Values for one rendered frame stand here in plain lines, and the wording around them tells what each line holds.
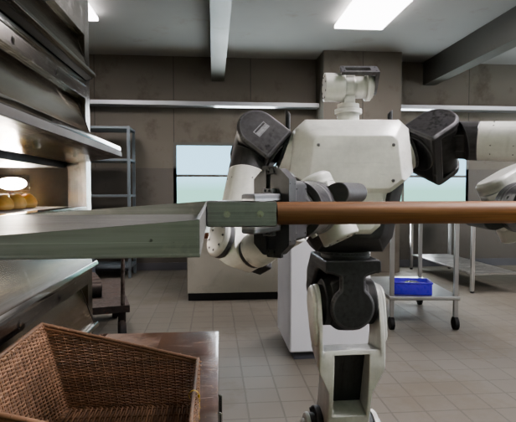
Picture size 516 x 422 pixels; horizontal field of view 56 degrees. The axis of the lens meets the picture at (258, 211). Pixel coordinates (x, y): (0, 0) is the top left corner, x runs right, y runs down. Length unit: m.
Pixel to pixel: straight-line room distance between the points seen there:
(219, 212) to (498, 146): 0.75
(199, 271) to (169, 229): 5.22
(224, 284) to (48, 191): 3.65
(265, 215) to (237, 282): 5.00
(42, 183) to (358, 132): 1.48
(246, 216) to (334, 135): 0.50
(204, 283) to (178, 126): 3.06
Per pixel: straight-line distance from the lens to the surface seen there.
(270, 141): 1.11
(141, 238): 0.36
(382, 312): 1.20
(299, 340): 3.70
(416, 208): 0.67
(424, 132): 1.18
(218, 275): 5.59
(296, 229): 0.68
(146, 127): 7.86
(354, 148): 1.09
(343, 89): 1.16
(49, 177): 2.21
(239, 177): 1.08
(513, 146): 1.20
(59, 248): 0.37
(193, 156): 7.74
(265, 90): 7.94
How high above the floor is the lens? 1.24
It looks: 2 degrees down
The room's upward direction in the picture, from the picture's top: straight up
